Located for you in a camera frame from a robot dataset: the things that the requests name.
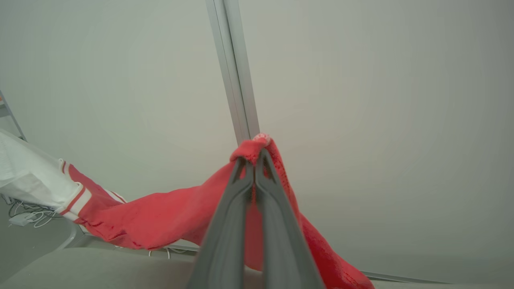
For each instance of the white power adapter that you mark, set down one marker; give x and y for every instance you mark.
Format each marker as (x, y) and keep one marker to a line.
(22, 219)

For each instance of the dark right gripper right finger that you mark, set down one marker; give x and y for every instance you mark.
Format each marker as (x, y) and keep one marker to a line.
(281, 241)

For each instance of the grey metal rack frame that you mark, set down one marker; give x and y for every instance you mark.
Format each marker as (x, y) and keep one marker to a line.
(10, 116)

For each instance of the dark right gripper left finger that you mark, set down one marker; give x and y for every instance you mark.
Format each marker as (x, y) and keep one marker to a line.
(225, 241)

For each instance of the grey metal partition post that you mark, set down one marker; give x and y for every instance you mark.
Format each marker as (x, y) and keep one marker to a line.
(237, 60)

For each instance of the red white-striped garment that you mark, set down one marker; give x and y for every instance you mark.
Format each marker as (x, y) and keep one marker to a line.
(168, 216)

